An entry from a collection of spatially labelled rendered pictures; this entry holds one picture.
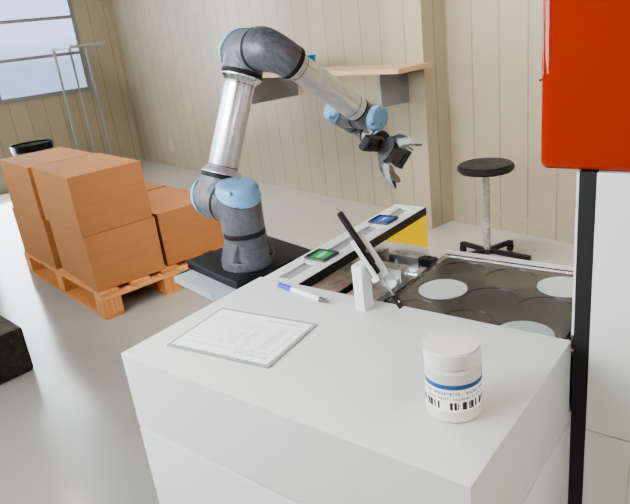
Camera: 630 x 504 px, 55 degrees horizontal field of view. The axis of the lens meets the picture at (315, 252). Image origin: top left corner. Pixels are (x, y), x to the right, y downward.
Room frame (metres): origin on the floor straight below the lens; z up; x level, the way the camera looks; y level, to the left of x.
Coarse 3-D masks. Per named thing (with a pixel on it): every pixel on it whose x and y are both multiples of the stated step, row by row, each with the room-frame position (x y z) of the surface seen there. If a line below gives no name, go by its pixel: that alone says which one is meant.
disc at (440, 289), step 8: (440, 280) 1.19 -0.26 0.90; (448, 280) 1.19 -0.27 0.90; (456, 280) 1.18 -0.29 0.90; (424, 288) 1.16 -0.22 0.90; (432, 288) 1.16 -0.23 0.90; (440, 288) 1.15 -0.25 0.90; (448, 288) 1.15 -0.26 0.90; (456, 288) 1.14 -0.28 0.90; (464, 288) 1.14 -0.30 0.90; (424, 296) 1.13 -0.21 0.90; (432, 296) 1.12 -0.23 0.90; (440, 296) 1.12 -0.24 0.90; (448, 296) 1.11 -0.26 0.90; (456, 296) 1.11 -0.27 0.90
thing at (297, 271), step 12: (396, 204) 1.60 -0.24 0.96; (408, 216) 1.48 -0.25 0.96; (360, 228) 1.43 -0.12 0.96; (372, 228) 1.43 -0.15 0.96; (384, 228) 1.41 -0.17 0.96; (336, 240) 1.36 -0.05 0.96; (348, 240) 1.36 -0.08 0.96; (348, 252) 1.27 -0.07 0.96; (288, 264) 1.24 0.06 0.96; (300, 264) 1.24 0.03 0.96; (312, 264) 1.23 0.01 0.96; (324, 264) 1.22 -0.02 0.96; (276, 276) 1.18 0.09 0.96; (288, 276) 1.19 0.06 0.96; (300, 276) 1.17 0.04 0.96
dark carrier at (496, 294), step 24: (456, 264) 1.27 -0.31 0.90; (480, 264) 1.25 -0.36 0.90; (408, 288) 1.17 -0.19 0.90; (480, 288) 1.13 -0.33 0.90; (504, 288) 1.12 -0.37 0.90; (528, 288) 1.10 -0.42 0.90; (456, 312) 1.04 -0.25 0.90; (480, 312) 1.03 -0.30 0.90; (504, 312) 1.02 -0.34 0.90; (528, 312) 1.01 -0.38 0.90; (552, 312) 0.99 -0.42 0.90
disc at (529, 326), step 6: (504, 324) 0.97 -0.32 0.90; (510, 324) 0.97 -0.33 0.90; (516, 324) 0.96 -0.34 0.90; (522, 324) 0.96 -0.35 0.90; (528, 324) 0.96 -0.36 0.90; (534, 324) 0.96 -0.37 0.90; (540, 324) 0.95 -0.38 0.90; (522, 330) 0.94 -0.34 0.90; (528, 330) 0.94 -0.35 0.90; (534, 330) 0.94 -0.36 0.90; (540, 330) 0.93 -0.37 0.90; (546, 330) 0.93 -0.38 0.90; (552, 330) 0.93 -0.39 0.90; (552, 336) 0.91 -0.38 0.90
